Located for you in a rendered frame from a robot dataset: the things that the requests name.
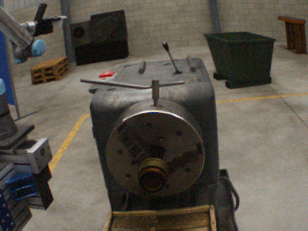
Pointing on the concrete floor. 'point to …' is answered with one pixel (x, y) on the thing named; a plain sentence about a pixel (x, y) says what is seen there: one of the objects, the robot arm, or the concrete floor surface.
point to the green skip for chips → (241, 58)
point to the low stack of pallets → (49, 70)
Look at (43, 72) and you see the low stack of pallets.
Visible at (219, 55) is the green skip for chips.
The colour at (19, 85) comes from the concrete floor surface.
